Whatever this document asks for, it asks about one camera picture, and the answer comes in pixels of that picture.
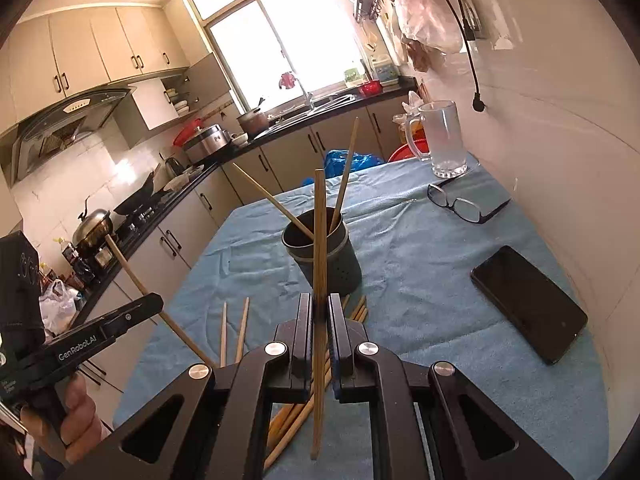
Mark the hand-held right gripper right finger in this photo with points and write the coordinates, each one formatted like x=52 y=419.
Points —
x=336 y=350

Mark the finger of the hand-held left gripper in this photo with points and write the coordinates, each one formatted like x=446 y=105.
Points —
x=132 y=312

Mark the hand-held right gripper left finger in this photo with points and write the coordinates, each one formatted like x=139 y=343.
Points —
x=305 y=345

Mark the bunch of wooden chopsticks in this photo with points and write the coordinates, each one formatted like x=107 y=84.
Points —
x=290 y=420

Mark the dark grey chopstick holder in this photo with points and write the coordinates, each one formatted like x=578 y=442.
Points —
x=345 y=265

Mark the person's left hand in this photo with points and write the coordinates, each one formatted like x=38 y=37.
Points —
x=82 y=420

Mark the white plastic bag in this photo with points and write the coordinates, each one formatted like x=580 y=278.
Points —
x=60 y=305

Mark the beige lower cabinets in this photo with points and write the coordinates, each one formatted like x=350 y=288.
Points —
x=175 y=240

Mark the beige cabinets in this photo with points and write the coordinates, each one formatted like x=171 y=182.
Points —
x=90 y=50
x=175 y=240

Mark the black wok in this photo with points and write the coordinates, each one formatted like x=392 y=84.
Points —
x=140 y=197

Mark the blue tablecloth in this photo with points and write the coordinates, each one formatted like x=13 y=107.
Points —
x=425 y=270

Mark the range hood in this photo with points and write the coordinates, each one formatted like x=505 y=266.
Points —
x=70 y=125

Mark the red lid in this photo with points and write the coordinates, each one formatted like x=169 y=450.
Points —
x=186 y=132

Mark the silver rice cooker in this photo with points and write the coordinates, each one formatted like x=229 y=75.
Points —
x=207 y=140

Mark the blue plastic bag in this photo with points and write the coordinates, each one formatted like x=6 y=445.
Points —
x=360 y=162

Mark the black-framed eyeglasses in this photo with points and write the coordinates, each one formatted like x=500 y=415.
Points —
x=465 y=207

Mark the black smartphone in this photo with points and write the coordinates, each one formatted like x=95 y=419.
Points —
x=530 y=305

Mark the red plastic basin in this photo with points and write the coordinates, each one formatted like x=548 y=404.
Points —
x=407 y=152

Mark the brown cooking pot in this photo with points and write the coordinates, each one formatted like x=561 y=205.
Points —
x=252 y=121

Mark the clear glass mug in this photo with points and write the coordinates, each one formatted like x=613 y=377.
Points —
x=445 y=135

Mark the beige upper cabinets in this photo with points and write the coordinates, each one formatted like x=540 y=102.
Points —
x=90 y=50

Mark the metal faucet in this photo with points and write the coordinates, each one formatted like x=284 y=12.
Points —
x=306 y=92

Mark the clear plastic bag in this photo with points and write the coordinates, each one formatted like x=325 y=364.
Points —
x=410 y=107

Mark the red bowl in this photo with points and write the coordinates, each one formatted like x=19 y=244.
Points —
x=371 y=88

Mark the black kitchen countertop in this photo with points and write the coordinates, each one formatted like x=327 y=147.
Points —
x=390 y=91

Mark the kitchen window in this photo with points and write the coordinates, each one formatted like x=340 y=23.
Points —
x=280 y=35

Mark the hanging plastic bags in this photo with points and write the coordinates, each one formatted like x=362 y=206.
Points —
x=425 y=15

